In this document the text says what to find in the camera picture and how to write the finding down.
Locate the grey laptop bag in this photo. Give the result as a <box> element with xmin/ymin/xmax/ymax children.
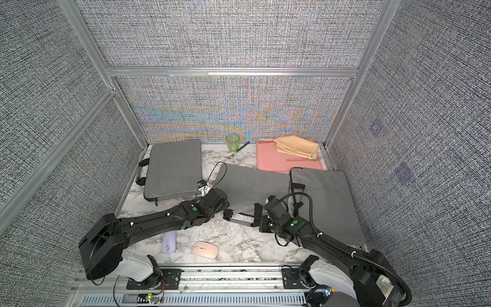
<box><xmin>290</xmin><ymin>168</ymin><xmax>366</xmax><ymax>246</ymax></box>
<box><xmin>136</xmin><ymin>139</ymin><xmax>202</xmax><ymax>202</ymax></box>
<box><xmin>213</xmin><ymin>165</ymin><xmax>290</xmax><ymax>228</ymax></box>

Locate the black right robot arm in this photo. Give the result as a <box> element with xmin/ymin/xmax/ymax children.
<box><xmin>263</xmin><ymin>199</ymin><xmax>412</xmax><ymax>306</ymax></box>

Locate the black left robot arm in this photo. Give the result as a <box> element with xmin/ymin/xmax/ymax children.
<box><xmin>79</xmin><ymin>188</ymin><xmax>230</xmax><ymax>289</ymax></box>

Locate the pink computer mouse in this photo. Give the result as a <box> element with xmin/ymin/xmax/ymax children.
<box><xmin>191</xmin><ymin>241</ymin><xmax>219</xmax><ymax>259</ymax></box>

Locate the lilac computer mouse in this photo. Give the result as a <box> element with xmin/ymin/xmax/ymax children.
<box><xmin>161</xmin><ymin>230</ymin><xmax>178</xmax><ymax>255</ymax></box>

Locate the pink tray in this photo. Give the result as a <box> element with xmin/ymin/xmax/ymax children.
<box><xmin>256</xmin><ymin>139</ymin><xmax>322</xmax><ymax>173</ymax></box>

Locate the green plastic cup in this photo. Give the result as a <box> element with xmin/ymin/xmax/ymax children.
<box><xmin>226</xmin><ymin>133</ymin><xmax>240</xmax><ymax>152</ymax></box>

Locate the tan folded cloth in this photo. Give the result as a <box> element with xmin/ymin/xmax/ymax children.
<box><xmin>273</xmin><ymin>136</ymin><xmax>319</xmax><ymax>161</ymax></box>

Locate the green pen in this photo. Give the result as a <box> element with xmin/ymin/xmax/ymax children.
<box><xmin>235</xmin><ymin>141</ymin><xmax>250</xmax><ymax>153</ymax></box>

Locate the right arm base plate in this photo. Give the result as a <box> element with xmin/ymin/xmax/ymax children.
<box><xmin>281</xmin><ymin>265</ymin><xmax>306</xmax><ymax>290</ymax></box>

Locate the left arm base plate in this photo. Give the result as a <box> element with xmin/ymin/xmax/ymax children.
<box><xmin>126</xmin><ymin>269</ymin><xmax>182</xmax><ymax>290</ymax></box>

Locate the aluminium front rail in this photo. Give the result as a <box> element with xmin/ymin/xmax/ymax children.
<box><xmin>68</xmin><ymin>264</ymin><xmax>398</xmax><ymax>307</ymax></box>

